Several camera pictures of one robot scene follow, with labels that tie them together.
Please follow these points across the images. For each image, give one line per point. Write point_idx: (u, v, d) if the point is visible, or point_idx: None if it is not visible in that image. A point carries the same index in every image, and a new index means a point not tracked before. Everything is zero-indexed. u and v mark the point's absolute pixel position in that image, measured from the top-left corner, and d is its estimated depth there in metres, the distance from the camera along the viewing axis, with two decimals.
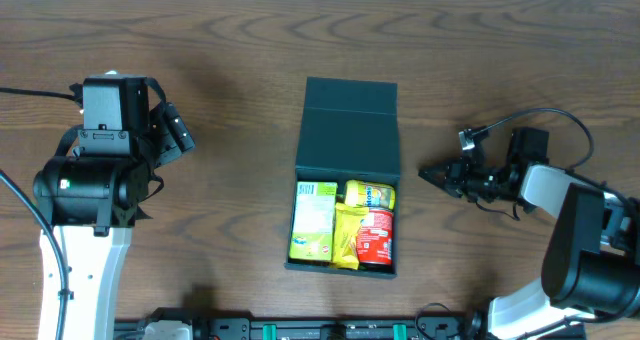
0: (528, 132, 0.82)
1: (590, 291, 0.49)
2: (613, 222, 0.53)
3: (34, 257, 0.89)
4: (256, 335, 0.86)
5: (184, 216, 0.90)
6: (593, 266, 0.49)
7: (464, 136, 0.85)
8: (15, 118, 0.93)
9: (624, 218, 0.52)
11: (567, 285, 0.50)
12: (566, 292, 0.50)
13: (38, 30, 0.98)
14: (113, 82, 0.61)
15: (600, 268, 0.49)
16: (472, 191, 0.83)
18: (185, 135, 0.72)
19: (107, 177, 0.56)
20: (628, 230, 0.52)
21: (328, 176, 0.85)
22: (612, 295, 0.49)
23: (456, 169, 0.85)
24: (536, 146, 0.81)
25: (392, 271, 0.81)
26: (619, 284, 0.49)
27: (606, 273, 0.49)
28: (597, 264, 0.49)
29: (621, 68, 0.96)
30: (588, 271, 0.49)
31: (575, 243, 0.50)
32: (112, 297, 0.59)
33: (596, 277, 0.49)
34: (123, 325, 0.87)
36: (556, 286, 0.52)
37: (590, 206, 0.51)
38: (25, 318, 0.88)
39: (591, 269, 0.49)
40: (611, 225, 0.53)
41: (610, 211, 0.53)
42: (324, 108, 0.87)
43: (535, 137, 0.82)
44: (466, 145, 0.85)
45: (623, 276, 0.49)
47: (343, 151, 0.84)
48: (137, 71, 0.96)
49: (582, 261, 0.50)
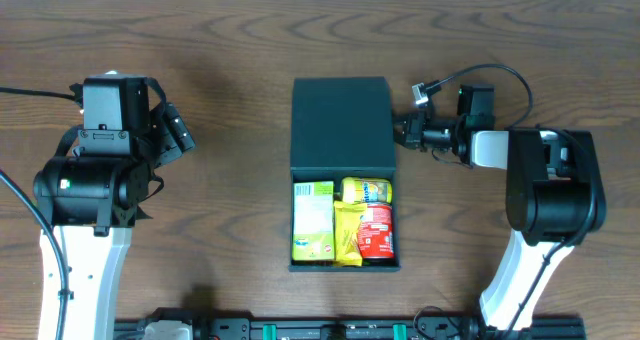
0: (476, 94, 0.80)
1: (550, 215, 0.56)
2: (554, 155, 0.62)
3: (34, 257, 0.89)
4: (256, 335, 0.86)
5: (184, 216, 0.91)
6: (549, 193, 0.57)
7: (418, 89, 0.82)
8: (15, 118, 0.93)
9: (562, 149, 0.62)
11: (530, 216, 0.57)
12: (531, 224, 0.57)
13: (38, 30, 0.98)
14: (113, 82, 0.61)
15: (554, 196, 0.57)
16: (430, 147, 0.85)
18: (185, 135, 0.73)
19: (106, 177, 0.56)
20: (568, 158, 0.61)
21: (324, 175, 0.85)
22: (570, 215, 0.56)
23: (412, 126, 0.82)
24: (483, 108, 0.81)
25: (396, 264, 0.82)
26: (573, 205, 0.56)
27: (559, 198, 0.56)
28: (551, 193, 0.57)
29: (621, 68, 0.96)
30: (545, 201, 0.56)
31: (528, 177, 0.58)
32: (112, 295, 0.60)
33: (553, 204, 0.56)
34: (123, 325, 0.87)
36: (521, 222, 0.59)
37: (531, 142, 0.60)
38: (25, 318, 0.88)
39: (547, 194, 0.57)
40: (554, 158, 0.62)
41: (550, 146, 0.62)
42: (314, 100, 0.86)
43: (483, 97, 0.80)
44: (420, 98, 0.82)
45: (574, 197, 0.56)
47: (338, 146, 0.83)
48: (137, 70, 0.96)
49: (538, 195, 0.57)
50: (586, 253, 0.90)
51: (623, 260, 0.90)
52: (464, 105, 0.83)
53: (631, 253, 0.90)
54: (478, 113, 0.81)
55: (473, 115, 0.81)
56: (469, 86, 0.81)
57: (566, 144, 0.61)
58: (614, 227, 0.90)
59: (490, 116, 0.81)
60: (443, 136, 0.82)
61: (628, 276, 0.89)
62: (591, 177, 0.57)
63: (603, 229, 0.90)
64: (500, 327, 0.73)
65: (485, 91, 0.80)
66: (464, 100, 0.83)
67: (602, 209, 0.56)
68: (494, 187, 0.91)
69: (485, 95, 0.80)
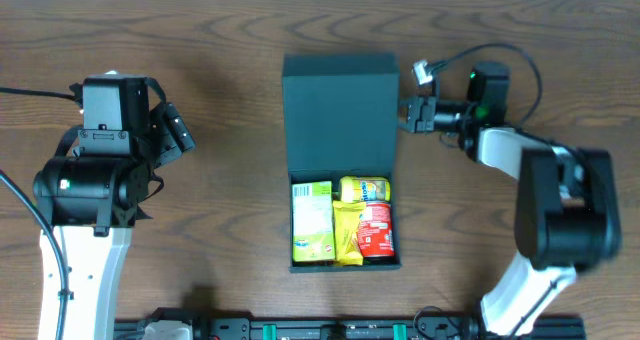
0: (489, 87, 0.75)
1: (561, 244, 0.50)
2: (568, 176, 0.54)
3: (34, 257, 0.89)
4: (256, 335, 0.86)
5: (184, 216, 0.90)
6: (560, 221, 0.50)
7: (424, 68, 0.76)
8: (15, 117, 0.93)
9: (577, 168, 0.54)
11: (540, 246, 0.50)
12: (541, 254, 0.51)
13: (38, 29, 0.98)
14: (113, 82, 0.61)
15: (567, 224, 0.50)
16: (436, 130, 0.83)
18: (185, 135, 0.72)
19: (106, 177, 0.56)
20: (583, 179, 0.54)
21: (323, 175, 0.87)
22: (583, 244, 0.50)
23: (423, 113, 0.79)
24: (495, 99, 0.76)
25: (397, 262, 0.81)
26: (587, 232, 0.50)
27: (571, 226, 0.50)
28: (563, 220, 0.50)
29: (621, 68, 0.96)
30: (557, 230, 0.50)
31: (539, 205, 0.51)
32: (112, 295, 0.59)
33: (565, 232, 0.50)
34: (123, 325, 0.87)
36: (531, 250, 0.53)
37: (548, 167, 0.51)
38: (24, 318, 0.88)
39: (557, 224, 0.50)
40: (567, 179, 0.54)
41: (562, 165, 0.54)
42: (312, 101, 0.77)
43: (496, 88, 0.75)
44: (425, 78, 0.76)
45: (588, 224, 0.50)
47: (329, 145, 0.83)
48: (136, 70, 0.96)
49: (549, 223, 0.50)
50: None
51: (623, 260, 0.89)
52: (475, 90, 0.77)
53: (632, 253, 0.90)
54: (490, 104, 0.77)
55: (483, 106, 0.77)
56: (483, 76, 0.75)
57: (581, 164, 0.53)
58: None
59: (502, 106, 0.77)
60: (453, 119, 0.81)
61: (629, 276, 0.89)
62: (607, 204, 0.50)
63: None
64: (501, 333, 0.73)
65: (499, 80, 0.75)
66: (474, 84, 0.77)
67: (616, 236, 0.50)
68: (495, 187, 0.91)
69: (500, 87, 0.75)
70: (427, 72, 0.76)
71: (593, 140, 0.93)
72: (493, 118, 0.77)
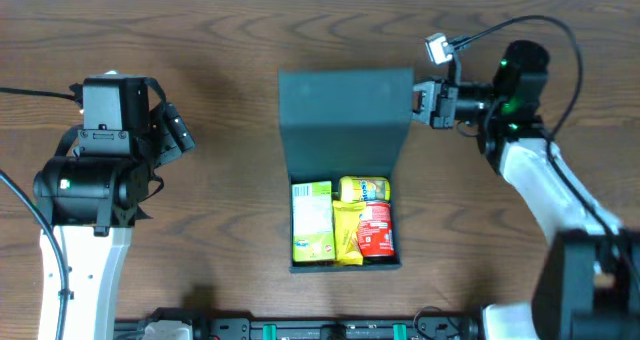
0: (524, 83, 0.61)
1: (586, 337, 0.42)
2: (602, 257, 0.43)
3: (34, 257, 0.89)
4: (256, 335, 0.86)
5: (184, 216, 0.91)
6: (588, 317, 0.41)
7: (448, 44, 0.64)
8: (15, 117, 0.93)
9: (615, 250, 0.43)
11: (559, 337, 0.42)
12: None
13: (38, 29, 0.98)
14: (113, 82, 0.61)
15: (594, 319, 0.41)
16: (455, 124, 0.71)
18: (185, 135, 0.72)
19: (106, 177, 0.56)
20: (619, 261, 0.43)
21: (323, 176, 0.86)
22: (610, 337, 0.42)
23: (440, 106, 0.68)
24: (532, 95, 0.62)
25: (397, 261, 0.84)
26: (616, 327, 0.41)
27: (598, 320, 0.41)
28: (591, 315, 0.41)
29: (621, 68, 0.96)
30: (582, 324, 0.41)
31: (563, 304, 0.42)
32: (112, 295, 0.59)
33: (591, 326, 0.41)
34: (122, 325, 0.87)
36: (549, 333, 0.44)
37: (580, 262, 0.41)
38: (25, 318, 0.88)
39: (584, 320, 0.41)
40: (601, 256, 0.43)
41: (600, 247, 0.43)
42: (307, 120, 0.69)
43: (535, 84, 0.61)
44: (446, 55, 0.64)
45: (616, 316, 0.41)
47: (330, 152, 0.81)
48: (136, 70, 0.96)
49: (575, 317, 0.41)
50: None
51: None
52: (506, 83, 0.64)
53: None
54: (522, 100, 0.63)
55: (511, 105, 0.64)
56: (518, 68, 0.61)
57: (622, 247, 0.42)
58: None
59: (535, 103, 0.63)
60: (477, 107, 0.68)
61: None
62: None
63: None
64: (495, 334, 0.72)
65: (539, 75, 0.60)
66: (506, 77, 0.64)
67: None
68: (494, 187, 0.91)
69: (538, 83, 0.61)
70: (447, 54, 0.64)
71: (593, 140, 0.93)
72: (521, 118, 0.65)
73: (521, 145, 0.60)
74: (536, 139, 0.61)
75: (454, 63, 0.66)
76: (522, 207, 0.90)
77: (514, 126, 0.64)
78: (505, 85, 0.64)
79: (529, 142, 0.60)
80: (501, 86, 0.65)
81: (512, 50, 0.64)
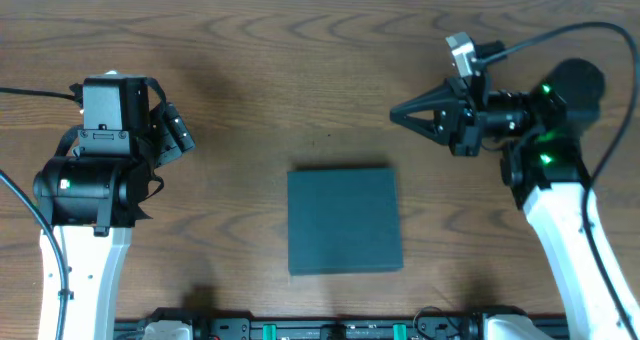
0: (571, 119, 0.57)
1: None
2: None
3: (34, 257, 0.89)
4: (256, 335, 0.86)
5: (184, 216, 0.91)
6: None
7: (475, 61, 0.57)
8: (15, 117, 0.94)
9: None
11: None
12: None
13: (38, 29, 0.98)
14: (113, 82, 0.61)
15: None
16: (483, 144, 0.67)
18: (185, 135, 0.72)
19: (107, 177, 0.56)
20: None
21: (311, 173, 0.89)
22: None
23: (464, 134, 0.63)
24: (575, 130, 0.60)
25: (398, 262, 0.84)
26: None
27: None
28: None
29: (621, 68, 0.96)
30: None
31: None
32: (112, 296, 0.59)
33: None
34: (122, 325, 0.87)
36: None
37: None
38: (24, 318, 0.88)
39: None
40: None
41: None
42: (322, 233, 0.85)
43: (583, 121, 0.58)
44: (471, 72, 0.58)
45: None
47: (338, 183, 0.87)
48: (136, 70, 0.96)
49: None
50: None
51: (626, 261, 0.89)
52: (547, 112, 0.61)
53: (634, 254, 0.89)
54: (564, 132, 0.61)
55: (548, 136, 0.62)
56: (564, 104, 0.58)
57: None
58: (617, 228, 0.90)
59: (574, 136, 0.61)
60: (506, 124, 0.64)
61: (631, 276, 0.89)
62: None
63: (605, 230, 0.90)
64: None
65: (590, 112, 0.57)
66: (548, 105, 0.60)
67: None
68: (494, 187, 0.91)
69: (588, 120, 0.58)
70: (475, 71, 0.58)
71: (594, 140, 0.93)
72: (558, 149, 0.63)
73: (556, 202, 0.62)
74: (568, 185, 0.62)
75: (483, 82, 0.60)
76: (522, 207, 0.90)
77: (548, 159, 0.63)
78: (547, 110, 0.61)
79: (564, 196, 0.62)
80: (541, 110, 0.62)
81: (558, 74, 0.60)
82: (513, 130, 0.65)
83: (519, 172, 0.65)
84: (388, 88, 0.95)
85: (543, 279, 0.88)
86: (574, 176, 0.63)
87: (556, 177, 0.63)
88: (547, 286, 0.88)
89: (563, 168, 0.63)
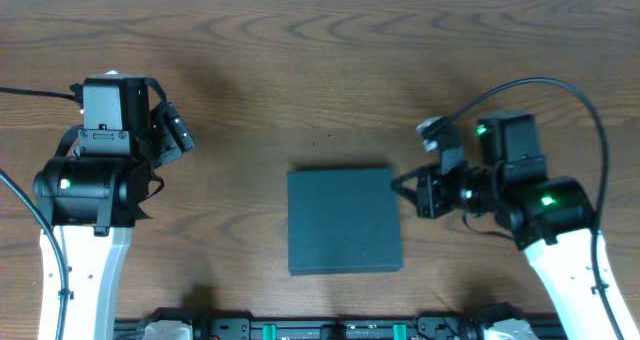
0: (511, 134, 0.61)
1: None
2: None
3: (34, 257, 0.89)
4: (256, 335, 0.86)
5: (184, 216, 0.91)
6: None
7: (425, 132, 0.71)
8: (15, 118, 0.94)
9: None
11: None
12: None
13: (37, 30, 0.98)
14: (113, 82, 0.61)
15: None
16: (439, 213, 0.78)
18: (185, 135, 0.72)
19: (107, 177, 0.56)
20: None
21: (312, 185, 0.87)
22: None
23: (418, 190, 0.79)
24: (530, 146, 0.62)
25: (400, 261, 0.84)
26: None
27: None
28: None
29: (621, 68, 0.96)
30: None
31: None
32: (112, 296, 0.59)
33: None
34: (122, 325, 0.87)
36: None
37: None
38: (24, 318, 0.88)
39: None
40: None
41: None
42: (324, 235, 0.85)
43: (529, 130, 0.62)
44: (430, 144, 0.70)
45: None
47: (342, 191, 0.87)
48: (136, 70, 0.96)
49: None
50: None
51: (623, 260, 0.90)
52: (493, 146, 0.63)
53: (631, 254, 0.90)
54: (524, 153, 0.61)
55: (519, 165, 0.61)
56: (497, 124, 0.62)
57: None
58: (615, 228, 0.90)
59: (538, 157, 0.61)
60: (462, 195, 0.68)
61: (628, 276, 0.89)
62: None
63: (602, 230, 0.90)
64: None
65: (528, 121, 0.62)
66: (490, 140, 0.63)
67: None
68: None
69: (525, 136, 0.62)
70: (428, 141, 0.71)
71: (593, 141, 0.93)
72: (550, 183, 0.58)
73: (565, 260, 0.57)
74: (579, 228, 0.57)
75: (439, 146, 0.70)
76: None
77: (546, 197, 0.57)
78: (493, 150, 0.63)
79: (574, 252, 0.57)
80: (489, 153, 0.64)
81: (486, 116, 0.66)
82: (472, 200, 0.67)
83: (519, 218, 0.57)
84: (388, 88, 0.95)
85: None
86: (580, 211, 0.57)
87: (560, 218, 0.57)
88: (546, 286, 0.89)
89: (567, 206, 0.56)
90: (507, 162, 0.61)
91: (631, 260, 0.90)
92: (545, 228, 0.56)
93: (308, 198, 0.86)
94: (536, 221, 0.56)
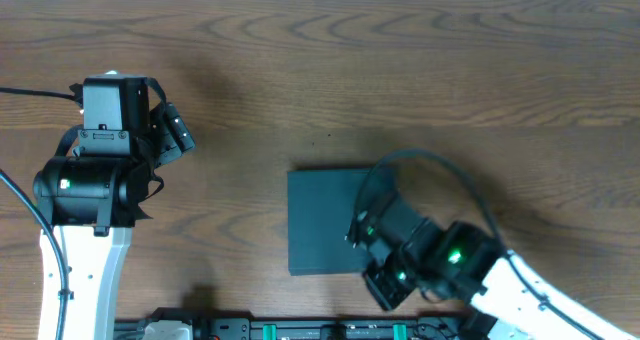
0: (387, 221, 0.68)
1: None
2: None
3: (34, 257, 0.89)
4: (256, 335, 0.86)
5: (184, 216, 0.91)
6: None
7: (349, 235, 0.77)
8: (15, 117, 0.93)
9: None
11: None
12: None
13: (38, 30, 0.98)
14: (113, 82, 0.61)
15: None
16: (401, 301, 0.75)
18: (185, 135, 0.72)
19: (107, 177, 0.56)
20: None
21: (301, 192, 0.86)
22: None
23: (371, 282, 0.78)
24: (410, 220, 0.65)
25: None
26: None
27: None
28: None
29: (621, 68, 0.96)
30: None
31: None
32: (112, 297, 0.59)
33: None
34: (122, 325, 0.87)
36: None
37: None
38: (25, 318, 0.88)
39: None
40: None
41: None
42: (323, 234, 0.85)
43: (399, 209, 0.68)
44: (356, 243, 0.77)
45: None
47: (341, 190, 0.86)
48: (137, 70, 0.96)
49: None
50: (586, 254, 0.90)
51: (622, 260, 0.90)
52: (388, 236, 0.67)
53: (631, 254, 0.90)
54: (412, 226, 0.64)
55: (415, 239, 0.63)
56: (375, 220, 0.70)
57: None
58: (614, 227, 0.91)
59: (425, 222, 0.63)
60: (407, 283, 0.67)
61: (628, 276, 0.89)
62: None
63: (602, 230, 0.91)
64: None
65: (394, 203, 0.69)
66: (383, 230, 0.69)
67: None
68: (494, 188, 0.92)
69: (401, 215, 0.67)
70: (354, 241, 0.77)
71: (593, 141, 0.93)
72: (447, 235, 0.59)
73: (503, 296, 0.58)
74: (493, 259, 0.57)
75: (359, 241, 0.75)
76: (519, 208, 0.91)
77: (453, 258, 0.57)
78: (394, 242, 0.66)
79: (502, 287, 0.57)
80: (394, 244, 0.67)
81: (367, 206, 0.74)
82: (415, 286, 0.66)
83: (444, 287, 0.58)
84: (388, 88, 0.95)
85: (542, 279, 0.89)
86: (485, 246, 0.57)
87: (476, 264, 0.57)
88: None
89: (473, 251, 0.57)
90: (405, 243, 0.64)
91: (630, 261, 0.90)
92: (470, 282, 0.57)
93: (307, 198, 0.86)
94: (458, 282, 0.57)
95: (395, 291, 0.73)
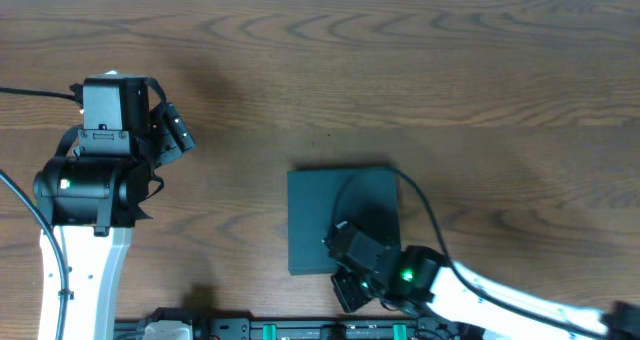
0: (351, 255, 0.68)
1: None
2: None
3: (34, 257, 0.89)
4: (256, 335, 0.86)
5: (184, 216, 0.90)
6: None
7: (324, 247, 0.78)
8: (15, 118, 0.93)
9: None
11: None
12: None
13: (38, 30, 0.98)
14: (113, 82, 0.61)
15: None
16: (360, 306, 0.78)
18: (185, 135, 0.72)
19: (107, 177, 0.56)
20: None
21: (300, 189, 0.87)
22: None
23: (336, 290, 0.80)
24: (373, 249, 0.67)
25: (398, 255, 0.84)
26: None
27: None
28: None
29: (621, 68, 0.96)
30: None
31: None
32: (112, 297, 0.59)
33: None
34: (122, 325, 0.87)
36: None
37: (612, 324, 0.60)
38: (24, 318, 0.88)
39: None
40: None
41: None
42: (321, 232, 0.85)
43: (361, 239, 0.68)
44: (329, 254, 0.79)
45: None
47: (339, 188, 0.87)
48: (136, 70, 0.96)
49: None
50: (586, 253, 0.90)
51: (622, 260, 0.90)
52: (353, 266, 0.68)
53: (631, 253, 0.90)
54: (376, 254, 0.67)
55: (380, 266, 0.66)
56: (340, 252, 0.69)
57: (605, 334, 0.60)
58: (613, 227, 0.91)
59: (386, 249, 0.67)
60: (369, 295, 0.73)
61: (628, 275, 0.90)
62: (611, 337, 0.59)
63: (602, 230, 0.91)
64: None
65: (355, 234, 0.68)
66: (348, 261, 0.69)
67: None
68: (494, 188, 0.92)
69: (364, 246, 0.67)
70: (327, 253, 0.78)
71: (593, 141, 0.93)
72: (404, 258, 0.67)
73: (449, 298, 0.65)
74: (439, 273, 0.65)
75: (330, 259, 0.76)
76: (519, 208, 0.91)
77: (408, 277, 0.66)
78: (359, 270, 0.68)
79: (446, 290, 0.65)
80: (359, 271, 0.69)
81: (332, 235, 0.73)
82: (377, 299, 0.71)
83: (408, 306, 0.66)
84: (388, 88, 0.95)
85: (542, 279, 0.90)
86: (432, 263, 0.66)
87: (427, 280, 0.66)
88: (543, 286, 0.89)
89: (423, 269, 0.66)
90: (370, 272, 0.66)
91: (631, 260, 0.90)
92: (422, 295, 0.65)
93: (306, 195, 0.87)
94: (413, 298, 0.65)
95: (358, 296, 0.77)
